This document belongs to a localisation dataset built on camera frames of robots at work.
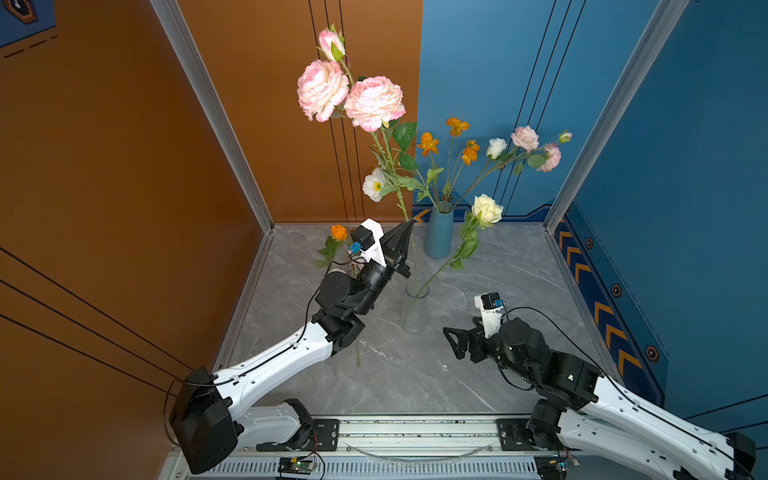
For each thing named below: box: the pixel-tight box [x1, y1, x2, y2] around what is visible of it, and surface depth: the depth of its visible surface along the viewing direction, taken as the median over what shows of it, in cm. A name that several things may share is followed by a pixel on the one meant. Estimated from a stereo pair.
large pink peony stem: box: [297, 24, 422, 222], surface depth 38 cm
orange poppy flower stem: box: [417, 117, 481, 211], surface depth 93 cm
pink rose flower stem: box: [462, 125, 573, 204], surface depth 82 cm
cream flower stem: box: [415, 193, 503, 298], surface depth 68 cm
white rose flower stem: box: [455, 138, 518, 205], surface depth 84 cm
